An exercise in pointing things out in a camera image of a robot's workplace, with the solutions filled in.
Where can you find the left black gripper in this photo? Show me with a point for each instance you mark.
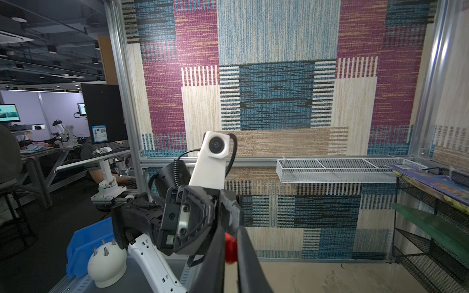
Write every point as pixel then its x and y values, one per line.
pixel 193 214

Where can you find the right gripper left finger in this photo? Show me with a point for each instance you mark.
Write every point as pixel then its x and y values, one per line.
pixel 211 276

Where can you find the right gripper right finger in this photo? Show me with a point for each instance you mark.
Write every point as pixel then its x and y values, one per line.
pixel 251 278

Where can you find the red screw protection sleeve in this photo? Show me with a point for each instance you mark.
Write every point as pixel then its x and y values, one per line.
pixel 231 249

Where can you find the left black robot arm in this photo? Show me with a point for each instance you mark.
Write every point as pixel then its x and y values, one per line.
pixel 136 223

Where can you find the blue plastic bin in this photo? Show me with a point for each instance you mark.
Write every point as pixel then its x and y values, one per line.
pixel 82 245

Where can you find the black monitor back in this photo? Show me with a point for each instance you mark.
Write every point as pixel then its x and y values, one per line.
pixel 104 111

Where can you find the green board on shelf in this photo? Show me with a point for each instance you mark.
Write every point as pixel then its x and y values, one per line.
pixel 451 237

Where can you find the colourful book on shelf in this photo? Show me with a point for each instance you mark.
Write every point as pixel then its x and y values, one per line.
pixel 439 186

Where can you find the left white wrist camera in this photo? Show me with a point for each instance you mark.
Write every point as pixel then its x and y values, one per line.
pixel 209 171

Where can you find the white mesh wall basket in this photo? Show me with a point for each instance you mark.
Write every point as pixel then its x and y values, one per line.
pixel 372 170

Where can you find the black wire shelf rack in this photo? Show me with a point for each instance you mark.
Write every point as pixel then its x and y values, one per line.
pixel 432 265

